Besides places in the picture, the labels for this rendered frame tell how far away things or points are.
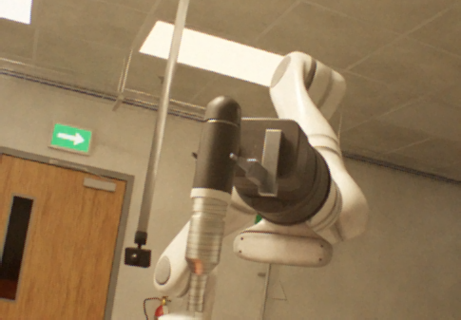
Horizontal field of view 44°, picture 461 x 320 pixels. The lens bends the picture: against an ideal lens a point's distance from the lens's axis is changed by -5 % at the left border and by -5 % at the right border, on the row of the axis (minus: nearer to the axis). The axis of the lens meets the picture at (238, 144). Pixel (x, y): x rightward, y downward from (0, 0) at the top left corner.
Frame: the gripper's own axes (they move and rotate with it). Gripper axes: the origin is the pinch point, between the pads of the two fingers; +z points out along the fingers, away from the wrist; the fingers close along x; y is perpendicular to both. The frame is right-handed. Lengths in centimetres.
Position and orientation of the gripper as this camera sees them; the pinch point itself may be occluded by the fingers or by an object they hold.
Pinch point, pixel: (212, 155)
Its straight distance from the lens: 37.5
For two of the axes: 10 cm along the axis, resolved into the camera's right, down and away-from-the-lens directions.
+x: 9.3, 0.4, -3.5
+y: 1.4, -9.6, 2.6
